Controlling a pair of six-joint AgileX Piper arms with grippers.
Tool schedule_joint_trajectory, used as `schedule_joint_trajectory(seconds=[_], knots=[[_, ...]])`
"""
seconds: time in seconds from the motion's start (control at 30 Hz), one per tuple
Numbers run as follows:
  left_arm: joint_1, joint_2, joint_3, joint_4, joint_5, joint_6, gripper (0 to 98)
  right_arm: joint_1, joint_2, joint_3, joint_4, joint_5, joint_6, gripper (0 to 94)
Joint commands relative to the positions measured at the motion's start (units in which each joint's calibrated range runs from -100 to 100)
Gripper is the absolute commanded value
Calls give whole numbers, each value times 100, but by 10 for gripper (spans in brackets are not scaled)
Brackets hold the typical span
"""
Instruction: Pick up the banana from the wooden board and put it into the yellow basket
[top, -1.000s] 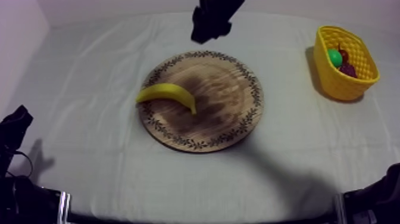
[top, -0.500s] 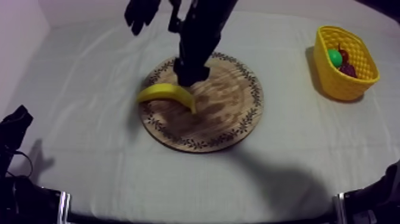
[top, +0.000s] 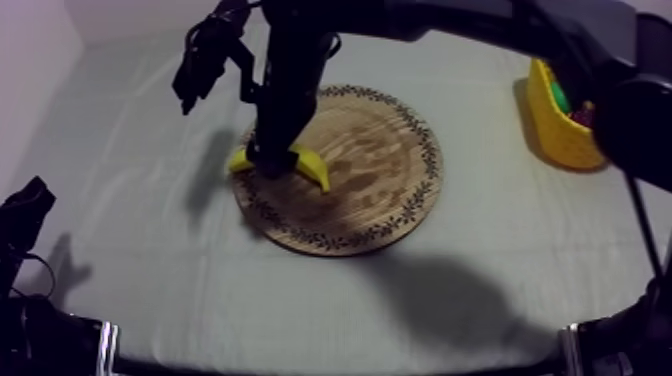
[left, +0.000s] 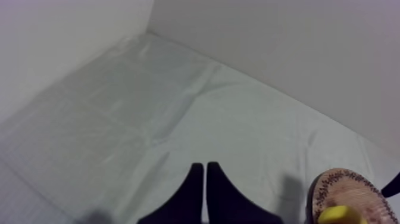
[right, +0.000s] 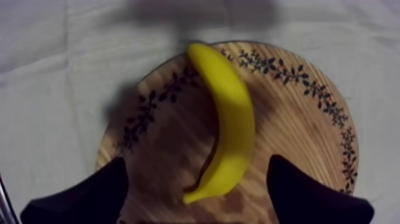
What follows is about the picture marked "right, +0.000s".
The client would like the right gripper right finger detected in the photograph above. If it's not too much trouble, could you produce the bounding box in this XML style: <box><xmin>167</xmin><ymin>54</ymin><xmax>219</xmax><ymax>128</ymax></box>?
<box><xmin>266</xmin><ymin>154</ymin><xmax>375</xmax><ymax>224</ymax></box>

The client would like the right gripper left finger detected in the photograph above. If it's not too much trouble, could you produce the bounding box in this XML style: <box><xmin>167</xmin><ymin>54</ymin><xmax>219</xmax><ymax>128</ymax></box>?
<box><xmin>20</xmin><ymin>156</ymin><xmax>130</xmax><ymax>224</ymax></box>

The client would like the round wooden board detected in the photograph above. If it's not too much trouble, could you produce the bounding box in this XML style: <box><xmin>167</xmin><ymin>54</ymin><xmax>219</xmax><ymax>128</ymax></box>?
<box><xmin>95</xmin><ymin>40</ymin><xmax>360</xmax><ymax>224</ymax></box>

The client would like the yellow toy banana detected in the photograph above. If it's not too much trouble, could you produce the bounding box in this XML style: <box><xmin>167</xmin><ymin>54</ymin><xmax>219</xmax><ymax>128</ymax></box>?
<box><xmin>182</xmin><ymin>42</ymin><xmax>256</xmax><ymax>206</ymax></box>

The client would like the silver metal bar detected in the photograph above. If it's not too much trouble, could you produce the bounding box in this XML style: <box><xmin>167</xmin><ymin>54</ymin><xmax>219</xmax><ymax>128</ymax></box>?
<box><xmin>0</xmin><ymin>175</ymin><xmax>20</xmax><ymax>224</ymax></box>

